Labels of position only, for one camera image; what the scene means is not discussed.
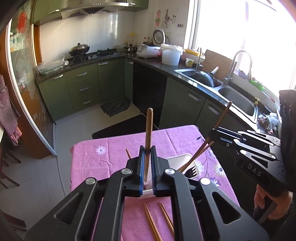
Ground wooden spoon handle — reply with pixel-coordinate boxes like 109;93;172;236
144;108;153;182

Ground chrome kitchen faucet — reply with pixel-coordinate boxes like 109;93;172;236
223;50;252;87

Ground green lower kitchen cabinets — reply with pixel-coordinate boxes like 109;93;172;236
37;56;227;133

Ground person's right hand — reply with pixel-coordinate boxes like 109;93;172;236
253;185;294;221

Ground white utensil holder box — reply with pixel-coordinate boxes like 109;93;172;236
167;154;198;179

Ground black plastic fork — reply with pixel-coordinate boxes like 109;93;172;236
184;167;199;179

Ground pink floral tablecloth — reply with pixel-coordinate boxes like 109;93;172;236
70;125;238;240

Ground stainless double sink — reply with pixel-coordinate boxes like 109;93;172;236
174;68;258;123

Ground black pan in sink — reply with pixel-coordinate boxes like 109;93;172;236
189;66;221;87

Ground green sponge tray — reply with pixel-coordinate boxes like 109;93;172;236
249;78;265;91

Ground wooden cutting board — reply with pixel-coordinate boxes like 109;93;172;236
202;50;232;80

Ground grey floor rag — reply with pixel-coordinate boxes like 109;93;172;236
101;98;131;117

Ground white plastic bucket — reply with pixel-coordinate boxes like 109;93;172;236
161;44;184;66

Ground white rice cooker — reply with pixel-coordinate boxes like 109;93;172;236
137;44;161;58

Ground small steel pot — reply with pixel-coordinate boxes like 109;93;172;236
124;44;137;53

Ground black gas stove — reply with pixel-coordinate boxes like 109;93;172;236
68;48;120;65

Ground red checkered apron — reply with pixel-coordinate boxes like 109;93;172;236
0;75;22;146

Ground black wok with lid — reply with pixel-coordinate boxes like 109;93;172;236
69;43;90;57

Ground plastic bag on counter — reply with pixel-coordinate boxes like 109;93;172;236
36;54;69;75

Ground steel range hood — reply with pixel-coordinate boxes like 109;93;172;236
61;0;129;19

